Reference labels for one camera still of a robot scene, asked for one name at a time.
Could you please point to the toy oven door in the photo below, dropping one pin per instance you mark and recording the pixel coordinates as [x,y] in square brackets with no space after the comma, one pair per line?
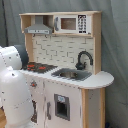
[34,117]

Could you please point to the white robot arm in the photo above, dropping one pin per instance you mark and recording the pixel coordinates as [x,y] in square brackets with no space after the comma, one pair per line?
[14,91]

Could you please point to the wooden toy kitchen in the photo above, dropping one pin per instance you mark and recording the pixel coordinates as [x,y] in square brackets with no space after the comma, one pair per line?
[87,97]

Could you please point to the grey toy sink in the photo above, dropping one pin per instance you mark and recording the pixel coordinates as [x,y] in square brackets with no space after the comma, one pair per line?
[72,74]

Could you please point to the black toy faucet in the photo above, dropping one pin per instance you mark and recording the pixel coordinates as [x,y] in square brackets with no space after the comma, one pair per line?
[81,64]

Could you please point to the black toy stovetop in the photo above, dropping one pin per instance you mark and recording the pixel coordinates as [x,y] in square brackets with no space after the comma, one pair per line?
[38,67]

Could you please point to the red stove knob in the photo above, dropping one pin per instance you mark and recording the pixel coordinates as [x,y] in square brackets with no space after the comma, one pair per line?
[33,84]

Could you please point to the grey ice dispenser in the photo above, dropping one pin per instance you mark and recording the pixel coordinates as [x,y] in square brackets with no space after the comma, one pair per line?
[62,107]

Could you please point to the toy microwave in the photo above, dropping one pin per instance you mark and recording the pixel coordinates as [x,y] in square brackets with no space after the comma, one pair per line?
[74,24]

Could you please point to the grey range hood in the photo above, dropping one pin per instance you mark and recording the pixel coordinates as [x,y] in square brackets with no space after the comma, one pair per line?
[38,27]

